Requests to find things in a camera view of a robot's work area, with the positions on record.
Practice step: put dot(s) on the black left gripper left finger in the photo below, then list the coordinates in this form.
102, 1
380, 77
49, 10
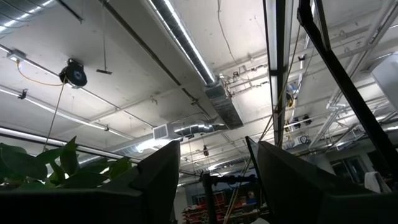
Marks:
158, 186

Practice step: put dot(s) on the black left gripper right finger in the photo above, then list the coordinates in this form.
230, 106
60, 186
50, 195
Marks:
289, 189

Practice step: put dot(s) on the person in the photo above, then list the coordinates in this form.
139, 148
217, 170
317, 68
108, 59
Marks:
251, 197

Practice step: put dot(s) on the red storage shelf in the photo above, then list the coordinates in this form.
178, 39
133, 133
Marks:
199, 211

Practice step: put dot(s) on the white ceiling air vent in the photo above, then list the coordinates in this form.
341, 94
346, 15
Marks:
160, 132

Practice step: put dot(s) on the white hanging cloth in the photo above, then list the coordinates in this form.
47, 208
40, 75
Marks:
376, 182

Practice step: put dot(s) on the green leafy potted plant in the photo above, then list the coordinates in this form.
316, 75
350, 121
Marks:
21, 168

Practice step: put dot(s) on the round silver ceiling duct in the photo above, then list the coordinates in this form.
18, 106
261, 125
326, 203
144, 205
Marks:
196, 128

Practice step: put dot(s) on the black diagonal frame strut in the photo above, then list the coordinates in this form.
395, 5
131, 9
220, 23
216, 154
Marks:
342, 81

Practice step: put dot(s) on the black overhead frame light bar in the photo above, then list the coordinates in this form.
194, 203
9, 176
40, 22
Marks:
280, 62

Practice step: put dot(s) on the rectangular ceiling duct with light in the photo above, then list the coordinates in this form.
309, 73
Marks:
199, 62

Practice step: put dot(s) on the corrugated silver duct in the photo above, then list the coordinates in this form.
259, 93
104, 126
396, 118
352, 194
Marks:
18, 12

